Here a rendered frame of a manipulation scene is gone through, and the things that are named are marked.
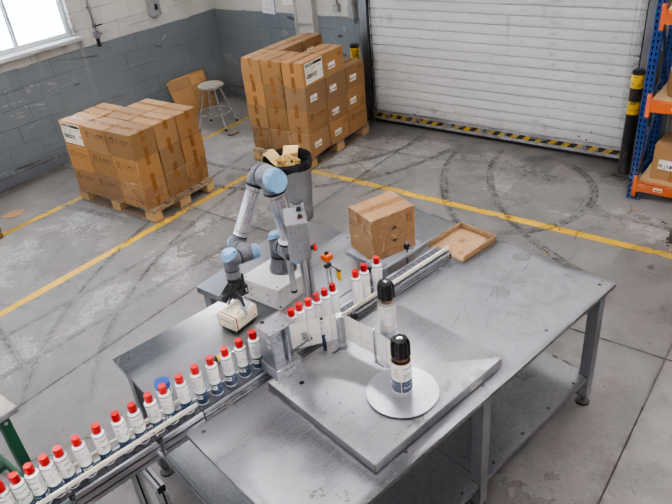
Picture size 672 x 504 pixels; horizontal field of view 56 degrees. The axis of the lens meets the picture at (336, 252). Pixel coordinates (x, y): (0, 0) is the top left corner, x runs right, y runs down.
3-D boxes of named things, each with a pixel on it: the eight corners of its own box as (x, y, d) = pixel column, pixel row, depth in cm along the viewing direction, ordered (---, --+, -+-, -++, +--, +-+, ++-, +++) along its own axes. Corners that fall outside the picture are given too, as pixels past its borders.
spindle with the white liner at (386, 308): (388, 341, 299) (385, 289, 284) (375, 333, 305) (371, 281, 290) (401, 332, 304) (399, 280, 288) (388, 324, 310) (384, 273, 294)
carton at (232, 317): (236, 332, 322) (233, 320, 318) (219, 324, 329) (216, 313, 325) (257, 315, 332) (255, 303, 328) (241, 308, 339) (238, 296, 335)
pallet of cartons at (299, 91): (311, 172, 683) (298, 65, 623) (252, 159, 727) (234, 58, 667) (371, 132, 763) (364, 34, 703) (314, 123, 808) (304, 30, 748)
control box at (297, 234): (290, 262, 290) (284, 226, 280) (287, 243, 304) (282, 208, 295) (312, 259, 291) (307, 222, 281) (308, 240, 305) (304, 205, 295)
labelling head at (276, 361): (279, 382, 282) (270, 337, 268) (261, 369, 290) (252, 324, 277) (303, 366, 289) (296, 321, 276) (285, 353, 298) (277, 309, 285)
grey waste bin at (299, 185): (298, 233, 573) (289, 170, 541) (263, 222, 597) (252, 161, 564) (327, 213, 601) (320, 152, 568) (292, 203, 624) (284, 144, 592)
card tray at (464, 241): (463, 262, 359) (464, 256, 356) (428, 247, 376) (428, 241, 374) (495, 240, 375) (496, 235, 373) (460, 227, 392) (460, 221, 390)
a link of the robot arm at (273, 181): (297, 250, 344) (270, 159, 315) (312, 260, 332) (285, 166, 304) (278, 260, 339) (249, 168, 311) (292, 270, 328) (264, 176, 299)
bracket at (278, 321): (270, 337, 269) (270, 335, 268) (255, 326, 276) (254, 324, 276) (295, 322, 276) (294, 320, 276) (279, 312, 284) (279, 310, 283)
